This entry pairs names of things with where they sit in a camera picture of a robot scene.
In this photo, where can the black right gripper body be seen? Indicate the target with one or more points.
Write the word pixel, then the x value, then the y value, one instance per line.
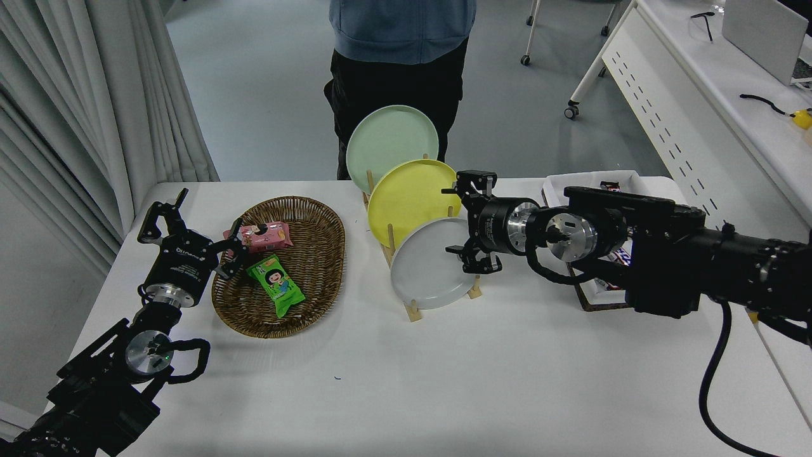
pixel 490 225

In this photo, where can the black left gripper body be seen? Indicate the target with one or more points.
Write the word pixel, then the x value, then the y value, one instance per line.
pixel 181 263

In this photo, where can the grey round plate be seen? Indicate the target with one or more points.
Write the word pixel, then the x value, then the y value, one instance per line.
pixel 425 266

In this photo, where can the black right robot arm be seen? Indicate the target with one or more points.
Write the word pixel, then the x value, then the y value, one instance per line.
pixel 666 254

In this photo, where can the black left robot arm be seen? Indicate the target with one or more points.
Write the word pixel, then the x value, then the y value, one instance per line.
pixel 95 387

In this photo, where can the yellow round plate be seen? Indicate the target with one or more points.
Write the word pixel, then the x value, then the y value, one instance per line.
pixel 409 197

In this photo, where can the wooden plate rack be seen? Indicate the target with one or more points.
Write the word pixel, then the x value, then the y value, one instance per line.
pixel 412 311

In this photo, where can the pale green round plate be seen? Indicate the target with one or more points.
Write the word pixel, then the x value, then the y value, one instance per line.
pixel 387 139

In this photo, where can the pink snack packet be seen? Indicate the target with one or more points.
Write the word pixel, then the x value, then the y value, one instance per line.
pixel 269 236

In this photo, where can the green snack packet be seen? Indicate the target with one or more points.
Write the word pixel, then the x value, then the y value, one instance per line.
pixel 277 284

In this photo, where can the white tray with cork base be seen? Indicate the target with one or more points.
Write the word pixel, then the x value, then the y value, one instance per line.
pixel 553 187

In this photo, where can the brown oval wicker basket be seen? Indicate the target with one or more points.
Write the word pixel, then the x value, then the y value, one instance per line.
pixel 317 266

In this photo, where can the brown Snickers bar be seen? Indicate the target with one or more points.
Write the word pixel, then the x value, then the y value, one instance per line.
pixel 625 256
pixel 609 186

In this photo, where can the person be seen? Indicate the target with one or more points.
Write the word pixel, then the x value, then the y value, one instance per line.
pixel 399 63

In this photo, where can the white pleated curtain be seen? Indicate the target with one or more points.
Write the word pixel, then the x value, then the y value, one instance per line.
pixel 76 95

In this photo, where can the white desk with slotted panel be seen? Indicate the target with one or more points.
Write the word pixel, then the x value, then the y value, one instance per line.
pixel 717 114

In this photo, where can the black glasses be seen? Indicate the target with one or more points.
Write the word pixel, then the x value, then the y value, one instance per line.
pixel 706 24

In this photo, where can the silver laptop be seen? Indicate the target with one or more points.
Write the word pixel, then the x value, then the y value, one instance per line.
pixel 761 35

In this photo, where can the small yellow object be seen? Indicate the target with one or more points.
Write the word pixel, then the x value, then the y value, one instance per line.
pixel 803 119

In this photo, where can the white side table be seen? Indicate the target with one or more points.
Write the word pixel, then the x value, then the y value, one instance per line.
pixel 790 374

